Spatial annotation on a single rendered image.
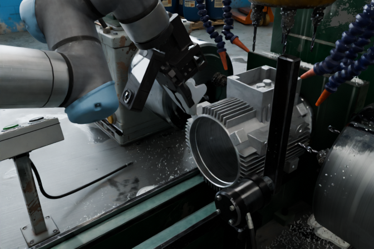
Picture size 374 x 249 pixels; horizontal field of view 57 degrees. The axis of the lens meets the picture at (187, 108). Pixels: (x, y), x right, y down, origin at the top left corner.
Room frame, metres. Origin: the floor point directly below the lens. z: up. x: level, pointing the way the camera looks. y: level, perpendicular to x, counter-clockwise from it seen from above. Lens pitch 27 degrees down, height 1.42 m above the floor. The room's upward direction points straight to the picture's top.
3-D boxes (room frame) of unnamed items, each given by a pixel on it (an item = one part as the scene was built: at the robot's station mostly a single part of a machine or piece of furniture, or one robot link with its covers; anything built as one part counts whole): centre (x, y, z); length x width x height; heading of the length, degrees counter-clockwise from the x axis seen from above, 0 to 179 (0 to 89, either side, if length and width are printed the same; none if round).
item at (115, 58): (1.15, 0.20, 0.99); 0.35 x 0.31 x 0.37; 38
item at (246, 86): (0.67, -0.16, 1.11); 0.12 x 0.11 x 0.07; 127
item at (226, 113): (0.65, -0.13, 1.02); 0.20 x 0.19 x 0.19; 127
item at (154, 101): (0.96, 0.05, 1.04); 0.37 x 0.25 x 0.25; 38
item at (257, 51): (0.78, -0.29, 0.97); 0.30 x 0.11 x 0.34; 38
